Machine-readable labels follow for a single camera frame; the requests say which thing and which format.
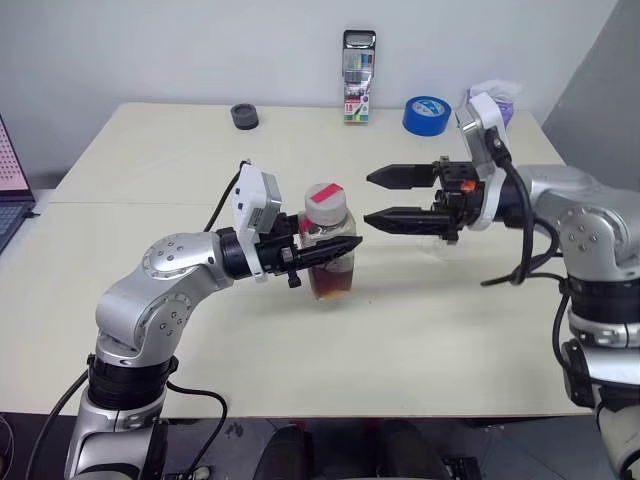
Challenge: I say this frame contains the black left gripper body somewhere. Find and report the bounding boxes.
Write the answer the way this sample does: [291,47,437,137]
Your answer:
[257,212,308,292]

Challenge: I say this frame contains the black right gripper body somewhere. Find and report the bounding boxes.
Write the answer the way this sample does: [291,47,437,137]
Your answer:
[430,155,484,247]

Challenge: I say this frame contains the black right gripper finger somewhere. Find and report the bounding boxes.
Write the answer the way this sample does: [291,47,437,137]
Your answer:
[362,205,452,237]
[365,162,436,192]

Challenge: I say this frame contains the clear bottle with white cap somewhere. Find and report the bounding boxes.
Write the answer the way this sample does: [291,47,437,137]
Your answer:
[298,182,361,303]

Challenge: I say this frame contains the clear wine glass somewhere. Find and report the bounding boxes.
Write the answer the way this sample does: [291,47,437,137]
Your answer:
[417,232,467,263]

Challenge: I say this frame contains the blue tape roll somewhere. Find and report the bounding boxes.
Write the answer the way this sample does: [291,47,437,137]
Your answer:
[402,95,454,138]

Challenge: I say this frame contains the purple tissue pack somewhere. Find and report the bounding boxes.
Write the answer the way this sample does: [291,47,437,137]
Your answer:
[464,78,524,132]

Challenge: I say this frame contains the coloured pen box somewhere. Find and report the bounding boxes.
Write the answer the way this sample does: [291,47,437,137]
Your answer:
[341,28,378,127]

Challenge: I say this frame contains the black round cap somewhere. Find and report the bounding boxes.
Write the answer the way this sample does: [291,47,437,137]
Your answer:
[229,102,262,133]

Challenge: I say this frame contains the laptop computer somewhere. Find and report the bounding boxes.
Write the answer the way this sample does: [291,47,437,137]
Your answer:
[0,112,40,256]

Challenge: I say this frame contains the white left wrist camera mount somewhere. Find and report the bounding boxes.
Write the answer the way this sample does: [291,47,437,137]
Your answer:
[231,162,286,284]

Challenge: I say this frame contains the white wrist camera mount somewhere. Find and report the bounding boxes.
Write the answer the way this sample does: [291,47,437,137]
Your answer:
[231,162,286,284]
[454,90,517,232]

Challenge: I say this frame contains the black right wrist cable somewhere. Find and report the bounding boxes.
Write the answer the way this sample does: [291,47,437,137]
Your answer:
[479,124,574,366]

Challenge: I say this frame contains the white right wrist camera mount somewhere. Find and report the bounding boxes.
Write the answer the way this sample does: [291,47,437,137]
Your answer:
[454,90,517,232]

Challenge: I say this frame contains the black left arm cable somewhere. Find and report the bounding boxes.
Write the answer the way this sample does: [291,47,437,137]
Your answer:
[167,380,230,476]

